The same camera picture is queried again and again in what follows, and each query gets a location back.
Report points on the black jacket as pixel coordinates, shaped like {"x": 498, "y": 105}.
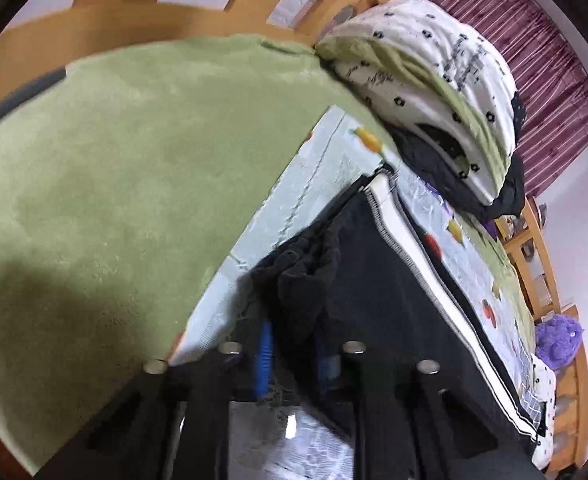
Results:
{"x": 423, "y": 160}

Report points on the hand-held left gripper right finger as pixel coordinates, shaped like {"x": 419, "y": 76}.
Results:
{"x": 324, "y": 367}

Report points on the fruit print plastic mat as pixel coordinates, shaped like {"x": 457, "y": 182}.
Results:
{"x": 324, "y": 160}

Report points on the maroon curtain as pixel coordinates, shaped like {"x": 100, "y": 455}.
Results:
{"x": 548, "y": 60}

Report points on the black pants with white stripe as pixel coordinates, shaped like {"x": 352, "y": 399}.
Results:
{"x": 373, "y": 285}

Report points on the grey checked cloth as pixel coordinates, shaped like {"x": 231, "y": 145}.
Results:
{"x": 533, "y": 390}

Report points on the purple plush toy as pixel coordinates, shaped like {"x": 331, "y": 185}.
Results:
{"x": 556, "y": 340}

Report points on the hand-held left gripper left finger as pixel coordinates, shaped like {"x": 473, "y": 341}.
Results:
{"x": 263, "y": 360}

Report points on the wooden bed frame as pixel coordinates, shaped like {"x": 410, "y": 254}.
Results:
{"x": 124, "y": 15}

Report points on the folded white flower print quilt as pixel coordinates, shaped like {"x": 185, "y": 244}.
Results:
{"x": 423, "y": 60}

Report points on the white dotted pillow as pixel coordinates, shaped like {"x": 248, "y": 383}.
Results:
{"x": 547, "y": 410}

